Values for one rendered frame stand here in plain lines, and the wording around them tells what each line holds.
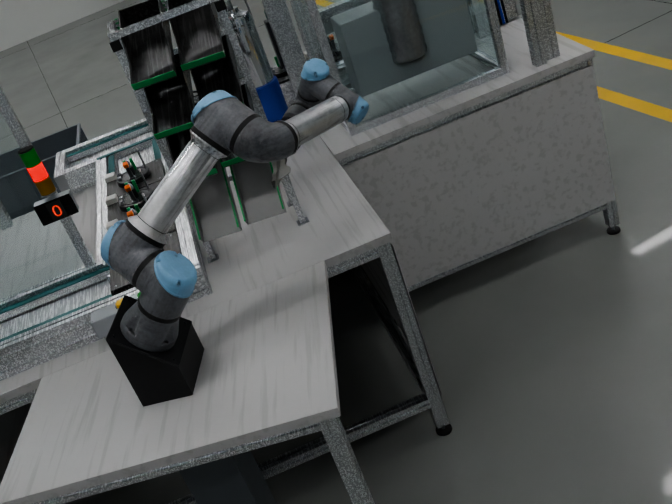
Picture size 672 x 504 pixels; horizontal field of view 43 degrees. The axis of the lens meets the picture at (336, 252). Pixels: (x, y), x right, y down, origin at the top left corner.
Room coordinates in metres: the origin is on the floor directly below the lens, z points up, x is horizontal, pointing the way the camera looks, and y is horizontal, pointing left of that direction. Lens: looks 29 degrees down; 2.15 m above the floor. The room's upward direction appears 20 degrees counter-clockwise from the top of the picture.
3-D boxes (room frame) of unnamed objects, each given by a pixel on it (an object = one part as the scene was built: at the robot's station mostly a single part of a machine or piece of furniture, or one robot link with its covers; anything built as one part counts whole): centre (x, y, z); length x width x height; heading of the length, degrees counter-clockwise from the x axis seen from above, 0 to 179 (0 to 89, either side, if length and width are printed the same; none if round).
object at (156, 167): (3.26, 0.65, 1.01); 0.24 x 0.24 x 0.13; 5
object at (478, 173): (3.43, -0.64, 0.43); 1.11 x 0.68 x 0.86; 95
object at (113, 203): (3.01, 0.63, 1.01); 0.24 x 0.24 x 0.13; 5
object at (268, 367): (2.01, 0.53, 0.84); 0.90 x 0.70 x 0.03; 83
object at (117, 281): (2.51, 0.59, 0.96); 0.24 x 0.24 x 0.02; 5
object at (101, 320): (2.29, 0.66, 0.93); 0.21 x 0.07 x 0.06; 95
